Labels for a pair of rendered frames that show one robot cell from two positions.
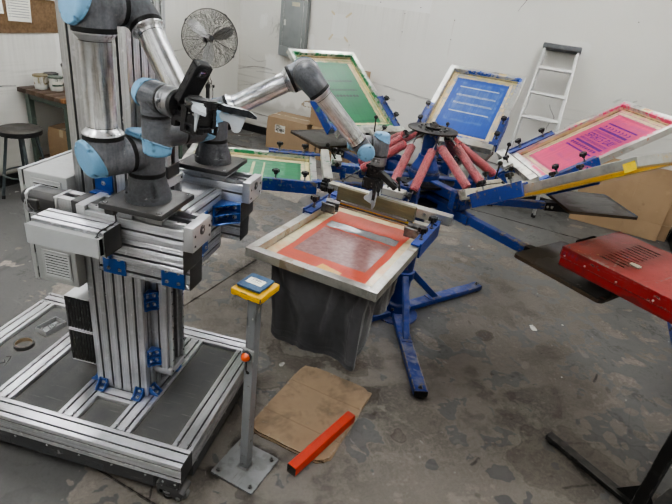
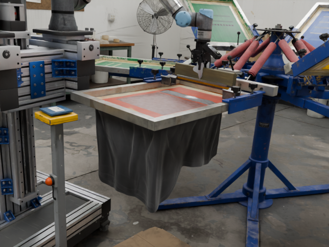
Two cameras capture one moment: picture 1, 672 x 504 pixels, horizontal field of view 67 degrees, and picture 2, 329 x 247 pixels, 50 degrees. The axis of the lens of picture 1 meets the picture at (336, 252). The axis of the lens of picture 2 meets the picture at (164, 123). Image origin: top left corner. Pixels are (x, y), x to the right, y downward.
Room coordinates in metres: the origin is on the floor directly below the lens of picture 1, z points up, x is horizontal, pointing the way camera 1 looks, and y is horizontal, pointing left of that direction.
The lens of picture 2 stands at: (0.44, -0.63, 1.38)
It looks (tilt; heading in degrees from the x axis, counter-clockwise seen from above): 18 degrees down; 20
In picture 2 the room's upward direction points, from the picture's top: 3 degrees clockwise
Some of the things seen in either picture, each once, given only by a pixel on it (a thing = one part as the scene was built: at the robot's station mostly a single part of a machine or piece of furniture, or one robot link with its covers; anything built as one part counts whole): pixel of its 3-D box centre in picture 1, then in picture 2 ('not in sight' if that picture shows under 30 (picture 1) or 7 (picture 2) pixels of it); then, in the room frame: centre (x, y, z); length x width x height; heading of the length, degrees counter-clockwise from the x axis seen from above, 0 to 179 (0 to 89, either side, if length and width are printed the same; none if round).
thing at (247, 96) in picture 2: (425, 238); (242, 101); (2.19, -0.41, 0.98); 0.30 x 0.05 x 0.07; 157
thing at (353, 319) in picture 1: (313, 312); (124, 154); (1.81, 0.06, 0.74); 0.45 x 0.03 x 0.43; 67
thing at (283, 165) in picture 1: (276, 154); (150, 56); (2.94, 0.43, 1.05); 1.08 x 0.61 x 0.23; 97
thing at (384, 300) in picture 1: (379, 303); (190, 155); (1.94, -0.22, 0.74); 0.46 x 0.04 x 0.42; 157
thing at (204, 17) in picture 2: (380, 144); (204, 19); (2.33, -0.14, 1.35); 0.09 x 0.08 x 0.11; 101
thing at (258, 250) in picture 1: (350, 239); (170, 97); (2.08, -0.06, 0.97); 0.79 x 0.58 x 0.04; 157
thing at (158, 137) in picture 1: (162, 133); not in sight; (1.32, 0.50, 1.56); 0.11 x 0.08 x 0.11; 145
